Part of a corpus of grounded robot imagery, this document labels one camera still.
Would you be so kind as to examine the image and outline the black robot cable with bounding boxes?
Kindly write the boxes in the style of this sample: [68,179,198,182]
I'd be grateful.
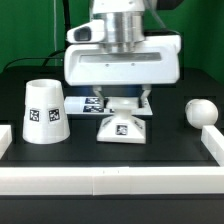
[2,49,68,72]

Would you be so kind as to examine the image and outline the black thick hose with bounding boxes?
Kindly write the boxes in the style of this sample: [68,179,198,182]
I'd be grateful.
[62,0,73,34]

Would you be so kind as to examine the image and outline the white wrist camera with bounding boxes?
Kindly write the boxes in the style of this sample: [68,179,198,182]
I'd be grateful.
[66,19,105,44]

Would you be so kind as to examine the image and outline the white marker plate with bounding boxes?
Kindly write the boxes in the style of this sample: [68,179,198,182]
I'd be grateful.
[64,96,153,116]

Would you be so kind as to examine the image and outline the white lamp shade cone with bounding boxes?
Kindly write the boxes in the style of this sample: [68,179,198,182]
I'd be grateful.
[22,79,70,144]

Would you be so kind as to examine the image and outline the white front fence wall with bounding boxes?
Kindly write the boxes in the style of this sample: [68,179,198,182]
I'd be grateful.
[0,167,224,196]

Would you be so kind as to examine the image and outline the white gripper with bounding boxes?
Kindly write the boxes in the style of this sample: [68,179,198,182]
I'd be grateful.
[64,35,181,103]

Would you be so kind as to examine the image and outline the white left fence wall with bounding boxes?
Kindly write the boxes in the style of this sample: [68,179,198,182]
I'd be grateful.
[0,125,12,159]

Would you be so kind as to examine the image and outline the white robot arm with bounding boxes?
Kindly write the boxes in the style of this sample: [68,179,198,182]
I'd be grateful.
[64,0,181,99]

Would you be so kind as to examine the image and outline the white lamp base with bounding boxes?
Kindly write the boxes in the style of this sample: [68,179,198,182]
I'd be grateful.
[97,97,146,144]

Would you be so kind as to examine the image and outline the white lamp bulb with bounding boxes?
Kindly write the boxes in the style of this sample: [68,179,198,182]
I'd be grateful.
[185,99,218,129]

